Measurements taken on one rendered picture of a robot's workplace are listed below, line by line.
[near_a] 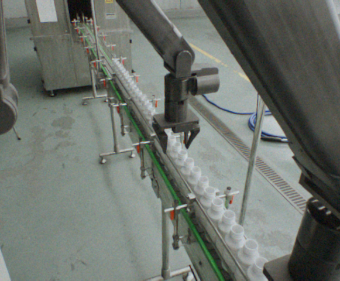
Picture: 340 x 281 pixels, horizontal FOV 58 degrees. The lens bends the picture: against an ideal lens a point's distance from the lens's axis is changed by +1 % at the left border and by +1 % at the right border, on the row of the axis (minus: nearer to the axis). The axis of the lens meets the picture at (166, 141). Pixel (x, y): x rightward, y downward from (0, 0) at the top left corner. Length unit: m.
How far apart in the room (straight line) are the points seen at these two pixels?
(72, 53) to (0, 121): 4.08
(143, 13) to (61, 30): 4.00
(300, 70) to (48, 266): 2.29
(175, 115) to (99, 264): 1.73
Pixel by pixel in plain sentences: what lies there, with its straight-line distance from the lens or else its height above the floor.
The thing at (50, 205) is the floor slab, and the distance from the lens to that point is 2.83.
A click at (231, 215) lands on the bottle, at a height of 1.15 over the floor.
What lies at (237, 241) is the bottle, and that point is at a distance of 0.93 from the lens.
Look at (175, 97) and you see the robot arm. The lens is 0.69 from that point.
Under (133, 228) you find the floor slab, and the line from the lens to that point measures 2.48.
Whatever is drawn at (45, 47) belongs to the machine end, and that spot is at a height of 0.73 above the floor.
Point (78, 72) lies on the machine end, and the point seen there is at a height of 0.34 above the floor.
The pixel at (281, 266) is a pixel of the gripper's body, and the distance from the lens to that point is 0.44.
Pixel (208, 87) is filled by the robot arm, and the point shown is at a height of 1.57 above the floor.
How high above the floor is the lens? 1.83
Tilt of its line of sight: 32 degrees down
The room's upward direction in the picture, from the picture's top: straight up
